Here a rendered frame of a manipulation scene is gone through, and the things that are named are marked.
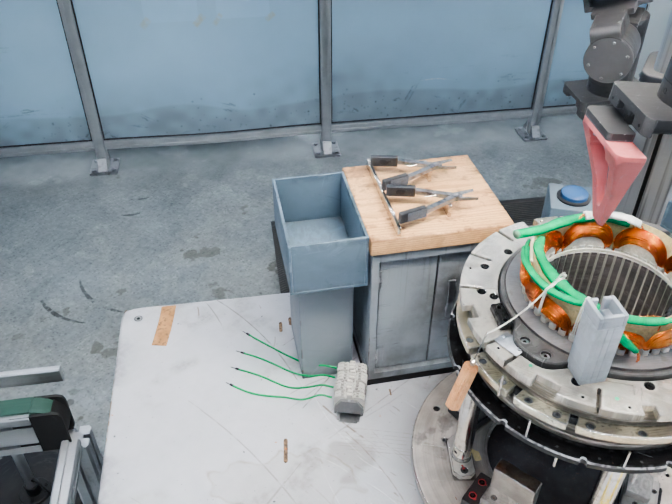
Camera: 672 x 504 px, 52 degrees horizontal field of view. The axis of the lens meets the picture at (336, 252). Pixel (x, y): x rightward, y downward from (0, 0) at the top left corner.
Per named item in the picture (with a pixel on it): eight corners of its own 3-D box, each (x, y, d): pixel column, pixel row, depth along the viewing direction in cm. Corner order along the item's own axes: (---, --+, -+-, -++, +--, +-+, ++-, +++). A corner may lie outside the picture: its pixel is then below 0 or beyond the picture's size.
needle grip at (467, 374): (466, 369, 72) (447, 410, 75) (481, 371, 72) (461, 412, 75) (461, 359, 73) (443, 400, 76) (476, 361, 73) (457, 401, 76)
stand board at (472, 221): (370, 256, 90) (371, 242, 89) (341, 180, 105) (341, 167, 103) (513, 239, 93) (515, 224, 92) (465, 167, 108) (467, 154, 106)
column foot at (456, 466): (467, 438, 97) (468, 434, 96) (475, 479, 91) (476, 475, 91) (446, 438, 96) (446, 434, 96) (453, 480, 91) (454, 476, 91)
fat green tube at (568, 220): (514, 247, 76) (517, 233, 74) (502, 227, 79) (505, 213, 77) (638, 235, 77) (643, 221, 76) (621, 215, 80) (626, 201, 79)
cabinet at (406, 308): (366, 386, 107) (372, 256, 90) (342, 306, 121) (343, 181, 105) (485, 367, 110) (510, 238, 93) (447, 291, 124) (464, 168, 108)
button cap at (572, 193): (588, 205, 101) (590, 199, 100) (561, 202, 101) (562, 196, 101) (586, 190, 104) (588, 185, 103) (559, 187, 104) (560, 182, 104)
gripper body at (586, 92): (651, 107, 92) (667, 56, 88) (580, 115, 91) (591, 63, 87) (628, 86, 97) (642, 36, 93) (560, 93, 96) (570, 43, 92)
